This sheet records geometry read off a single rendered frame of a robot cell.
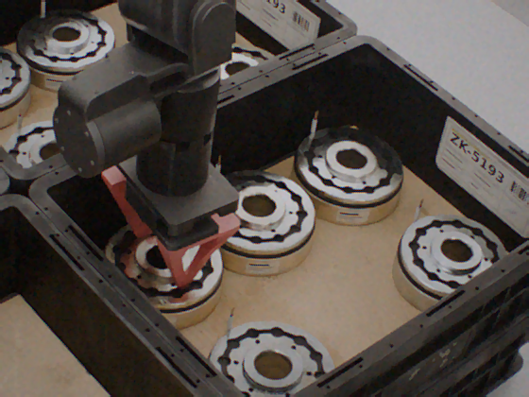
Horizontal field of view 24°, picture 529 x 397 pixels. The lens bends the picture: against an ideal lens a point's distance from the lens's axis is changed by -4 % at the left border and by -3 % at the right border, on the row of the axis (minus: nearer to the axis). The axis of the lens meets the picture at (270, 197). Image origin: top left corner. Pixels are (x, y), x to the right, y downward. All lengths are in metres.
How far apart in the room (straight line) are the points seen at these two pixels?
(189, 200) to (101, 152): 0.12
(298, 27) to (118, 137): 0.44
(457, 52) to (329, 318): 0.64
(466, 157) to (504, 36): 0.54
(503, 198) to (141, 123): 0.40
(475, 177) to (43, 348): 0.43
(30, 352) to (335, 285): 0.28
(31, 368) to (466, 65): 0.81
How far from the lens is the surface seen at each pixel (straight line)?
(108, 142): 0.88
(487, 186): 1.17
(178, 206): 0.97
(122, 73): 0.89
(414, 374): 1.03
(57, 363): 1.03
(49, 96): 1.26
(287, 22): 1.29
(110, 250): 1.07
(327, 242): 1.15
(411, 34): 1.65
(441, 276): 1.10
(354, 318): 1.09
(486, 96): 1.58
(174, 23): 0.87
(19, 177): 1.03
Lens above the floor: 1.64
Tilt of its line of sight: 43 degrees down
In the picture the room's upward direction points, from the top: 10 degrees clockwise
